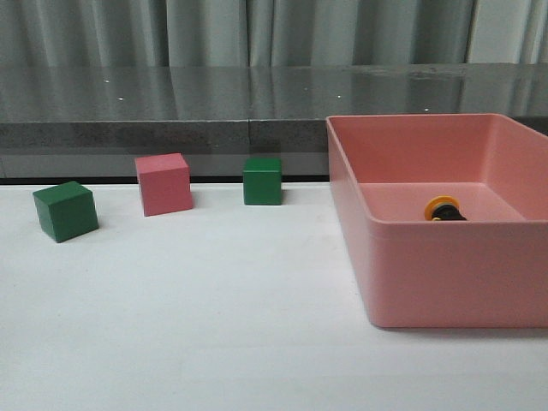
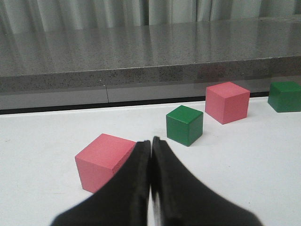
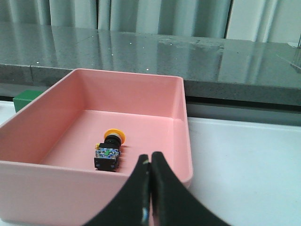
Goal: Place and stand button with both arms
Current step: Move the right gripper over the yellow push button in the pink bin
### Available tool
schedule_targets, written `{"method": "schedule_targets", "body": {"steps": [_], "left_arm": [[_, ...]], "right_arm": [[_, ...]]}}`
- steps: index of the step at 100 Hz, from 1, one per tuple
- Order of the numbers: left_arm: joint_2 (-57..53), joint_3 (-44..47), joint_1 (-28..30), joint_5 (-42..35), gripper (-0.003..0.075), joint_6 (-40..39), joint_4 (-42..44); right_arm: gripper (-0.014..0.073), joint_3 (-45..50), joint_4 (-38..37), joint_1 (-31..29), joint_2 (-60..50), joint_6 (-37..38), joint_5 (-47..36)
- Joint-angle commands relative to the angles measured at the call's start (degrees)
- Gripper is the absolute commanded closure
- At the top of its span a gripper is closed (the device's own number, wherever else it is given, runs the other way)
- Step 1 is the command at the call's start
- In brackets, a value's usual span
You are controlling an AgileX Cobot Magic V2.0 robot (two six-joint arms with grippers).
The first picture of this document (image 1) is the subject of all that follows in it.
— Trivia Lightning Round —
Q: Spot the yellow push button switch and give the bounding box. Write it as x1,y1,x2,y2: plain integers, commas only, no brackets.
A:
424,195,467,221

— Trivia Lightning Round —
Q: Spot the green cube right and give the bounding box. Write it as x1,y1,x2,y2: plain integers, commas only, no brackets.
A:
243,158,282,206

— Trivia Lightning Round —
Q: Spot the green cube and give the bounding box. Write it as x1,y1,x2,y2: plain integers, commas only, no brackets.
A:
33,181,99,243
243,158,282,206

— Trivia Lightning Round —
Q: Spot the pink cube middle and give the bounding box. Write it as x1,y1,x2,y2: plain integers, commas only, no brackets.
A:
134,152,194,217

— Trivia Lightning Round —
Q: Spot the green cube left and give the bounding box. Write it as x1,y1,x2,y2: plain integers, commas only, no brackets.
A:
33,181,99,243

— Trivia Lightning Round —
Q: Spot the grey stone ledge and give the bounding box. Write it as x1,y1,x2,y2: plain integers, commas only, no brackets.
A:
1,63,547,184

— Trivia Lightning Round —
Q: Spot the pink plastic bin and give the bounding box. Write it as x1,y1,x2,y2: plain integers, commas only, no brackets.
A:
326,114,547,328

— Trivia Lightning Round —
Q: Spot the grey curtain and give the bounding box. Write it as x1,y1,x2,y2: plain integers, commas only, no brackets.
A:
1,1,547,67

